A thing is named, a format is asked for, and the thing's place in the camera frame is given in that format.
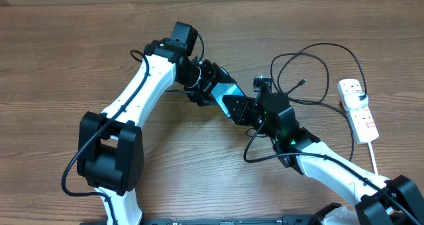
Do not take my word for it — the blue Galaxy smartphone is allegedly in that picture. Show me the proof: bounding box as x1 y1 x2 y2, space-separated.
211 67 245 118

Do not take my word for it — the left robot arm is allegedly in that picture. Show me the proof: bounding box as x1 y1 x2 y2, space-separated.
70 22 216 224

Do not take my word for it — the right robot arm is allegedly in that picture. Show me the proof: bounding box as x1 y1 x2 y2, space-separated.
223 93 423 224

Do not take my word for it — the white charger plug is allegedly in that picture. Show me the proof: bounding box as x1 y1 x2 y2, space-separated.
341 91 369 111

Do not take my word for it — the white power strip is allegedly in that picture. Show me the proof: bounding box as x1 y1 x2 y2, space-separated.
337 79 379 144

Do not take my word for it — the black USB charging cable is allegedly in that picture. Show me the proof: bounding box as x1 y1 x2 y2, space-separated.
270 42 368 162

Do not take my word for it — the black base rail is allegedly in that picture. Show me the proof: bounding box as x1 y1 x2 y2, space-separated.
141 214 313 225

